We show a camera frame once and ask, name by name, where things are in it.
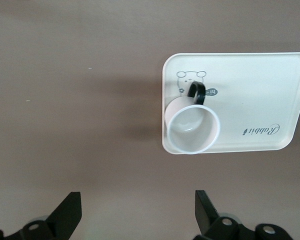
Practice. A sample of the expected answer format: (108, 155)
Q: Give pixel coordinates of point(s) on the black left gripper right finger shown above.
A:
(207, 220)

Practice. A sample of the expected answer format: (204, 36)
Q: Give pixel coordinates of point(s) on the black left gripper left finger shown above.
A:
(62, 220)

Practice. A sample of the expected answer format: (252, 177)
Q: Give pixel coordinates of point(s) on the cream rabbit print tray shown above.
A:
(252, 75)

